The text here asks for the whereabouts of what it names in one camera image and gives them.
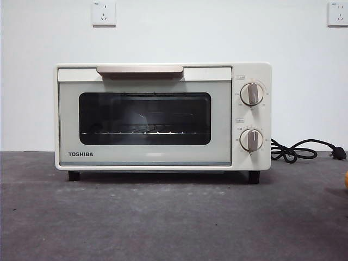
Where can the yellow corn cob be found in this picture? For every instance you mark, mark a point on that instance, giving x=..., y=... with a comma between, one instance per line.
x=346, y=179

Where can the cream oven knob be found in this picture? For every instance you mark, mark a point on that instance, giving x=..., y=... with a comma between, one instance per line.
x=251, y=139
x=252, y=94

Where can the cream Toshiba toaster oven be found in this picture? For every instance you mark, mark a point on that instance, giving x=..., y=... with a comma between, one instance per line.
x=265, y=79

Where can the white wall socket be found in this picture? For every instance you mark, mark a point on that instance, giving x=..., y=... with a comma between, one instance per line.
x=104, y=15
x=338, y=15

